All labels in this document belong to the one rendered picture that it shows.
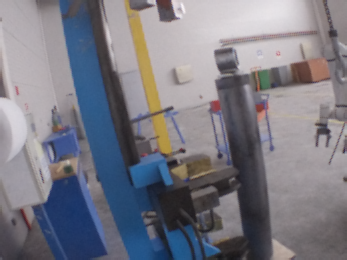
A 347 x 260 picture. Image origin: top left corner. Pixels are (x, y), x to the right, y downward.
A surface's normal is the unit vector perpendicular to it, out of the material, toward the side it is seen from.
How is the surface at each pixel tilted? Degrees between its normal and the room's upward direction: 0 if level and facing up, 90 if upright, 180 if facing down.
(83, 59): 90
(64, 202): 90
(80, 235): 90
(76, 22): 90
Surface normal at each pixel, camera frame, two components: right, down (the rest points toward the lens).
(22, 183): 0.29, 0.11
